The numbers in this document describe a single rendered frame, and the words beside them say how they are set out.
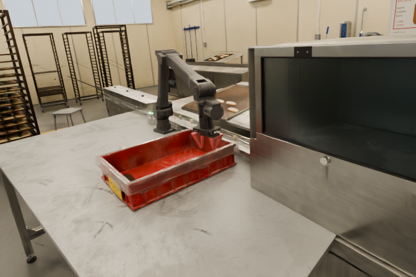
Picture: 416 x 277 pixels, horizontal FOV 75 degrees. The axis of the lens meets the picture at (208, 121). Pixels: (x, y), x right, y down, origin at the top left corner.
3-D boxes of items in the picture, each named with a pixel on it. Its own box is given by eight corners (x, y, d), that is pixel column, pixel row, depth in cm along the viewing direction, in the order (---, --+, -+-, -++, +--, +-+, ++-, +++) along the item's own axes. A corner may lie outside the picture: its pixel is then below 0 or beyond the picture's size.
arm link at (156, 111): (171, 41, 141) (151, 42, 137) (181, 52, 132) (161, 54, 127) (168, 111, 168) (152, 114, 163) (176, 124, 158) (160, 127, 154)
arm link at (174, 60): (177, 59, 138) (156, 61, 134) (177, 48, 135) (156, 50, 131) (218, 97, 107) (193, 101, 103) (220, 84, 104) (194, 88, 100)
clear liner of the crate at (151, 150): (97, 178, 110) (93, 156, 107) (194, 144, 139) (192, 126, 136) (130, 214, 85) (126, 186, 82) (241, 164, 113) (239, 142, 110)
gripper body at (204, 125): (211, 136, 105) (210, 117, 103) (192, 132, 111) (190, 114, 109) (221, 131, 110) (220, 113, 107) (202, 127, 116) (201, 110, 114)
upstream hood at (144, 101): (104, 94, 303) (103, 86, 300) (120, 91, 312) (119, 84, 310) (147, 113, 203) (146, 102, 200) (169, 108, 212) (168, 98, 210)
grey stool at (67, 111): (77, 141, 414) (70, 113, 401) (56, 142, 420) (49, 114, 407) (90, 133, 449) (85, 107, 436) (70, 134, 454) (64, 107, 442)
